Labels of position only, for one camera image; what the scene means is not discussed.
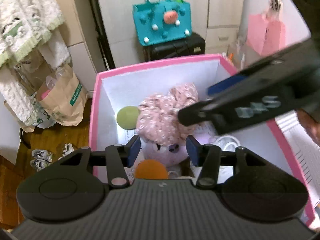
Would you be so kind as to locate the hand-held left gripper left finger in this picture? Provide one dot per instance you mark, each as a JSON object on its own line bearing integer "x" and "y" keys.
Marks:
{"x": 133, "y": 150}

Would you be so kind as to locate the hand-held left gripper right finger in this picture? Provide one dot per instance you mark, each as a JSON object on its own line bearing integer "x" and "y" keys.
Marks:
{"x": 192, "y": 152}

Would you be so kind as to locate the pink floral fabric cap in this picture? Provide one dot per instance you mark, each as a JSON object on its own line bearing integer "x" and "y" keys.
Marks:
{"x": 162, "y": 115}

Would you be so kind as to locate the person's right hand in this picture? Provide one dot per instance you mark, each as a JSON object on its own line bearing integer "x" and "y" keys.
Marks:
{"x": 311, "y": 126}

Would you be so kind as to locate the printed paper sheet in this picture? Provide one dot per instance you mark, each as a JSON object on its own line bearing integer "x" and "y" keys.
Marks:
{"x": 128, "y": 136}

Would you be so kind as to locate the teal felt handbag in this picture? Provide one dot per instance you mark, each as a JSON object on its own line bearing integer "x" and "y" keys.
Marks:
{"x": 162, "y": 22}

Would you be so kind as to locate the green round plush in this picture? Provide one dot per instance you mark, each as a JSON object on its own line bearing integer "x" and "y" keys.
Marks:
{"x": 127, "y": 116}

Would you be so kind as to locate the orange makeup sponge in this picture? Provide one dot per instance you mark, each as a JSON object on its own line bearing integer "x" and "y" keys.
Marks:
{"x": 151, "y": 170}

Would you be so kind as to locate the white mesh bath pouf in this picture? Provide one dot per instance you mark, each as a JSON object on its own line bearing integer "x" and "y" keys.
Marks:
{"x": 227, "y": 142}

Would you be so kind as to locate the black coat rack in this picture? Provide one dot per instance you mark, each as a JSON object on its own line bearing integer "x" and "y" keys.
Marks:
{"x": 25, "y": 137}

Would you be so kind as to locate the plain brown paper bag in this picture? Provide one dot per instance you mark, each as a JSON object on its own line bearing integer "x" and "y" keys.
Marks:
{"x": 17, "y": 120}

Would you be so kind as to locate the beige wardrobe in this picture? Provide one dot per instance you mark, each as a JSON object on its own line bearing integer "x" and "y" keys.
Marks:
{"x": 120, "y": 17}

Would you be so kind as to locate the white plastic bag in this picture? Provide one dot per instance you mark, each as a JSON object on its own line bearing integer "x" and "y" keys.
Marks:
{"x": 45, "y": 120}

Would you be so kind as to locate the pink tote bag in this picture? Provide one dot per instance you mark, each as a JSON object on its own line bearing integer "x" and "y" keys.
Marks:
{"x": 265, "y": 35}

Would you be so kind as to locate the black suitcase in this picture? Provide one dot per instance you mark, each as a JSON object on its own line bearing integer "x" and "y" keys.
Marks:
{"x": 175, "y": 47}

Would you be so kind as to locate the brown paper bag green label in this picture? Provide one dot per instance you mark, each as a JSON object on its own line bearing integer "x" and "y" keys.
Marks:
{"x": 65, "y": 97}

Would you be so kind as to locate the cream and green fleece pajamas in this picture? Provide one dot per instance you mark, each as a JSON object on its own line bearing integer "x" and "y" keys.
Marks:
{"x": 25, "y": 17}

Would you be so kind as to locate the purple plush toy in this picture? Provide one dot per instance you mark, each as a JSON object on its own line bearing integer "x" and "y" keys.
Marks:
{"x": 167, "y": 152}

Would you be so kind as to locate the grey sneaker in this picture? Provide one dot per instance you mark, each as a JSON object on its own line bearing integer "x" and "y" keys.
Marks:
{"x": 41, "y": 158}
{"x": 66, "y": 151}

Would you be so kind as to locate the pink cardboard box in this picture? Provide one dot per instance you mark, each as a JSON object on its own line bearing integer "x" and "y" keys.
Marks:
{"x": 160, "y": 62}

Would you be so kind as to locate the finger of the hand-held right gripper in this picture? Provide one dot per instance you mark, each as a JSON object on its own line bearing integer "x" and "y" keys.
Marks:
{"x": 200, "y": 113}
{"x": 227, "y": 83}

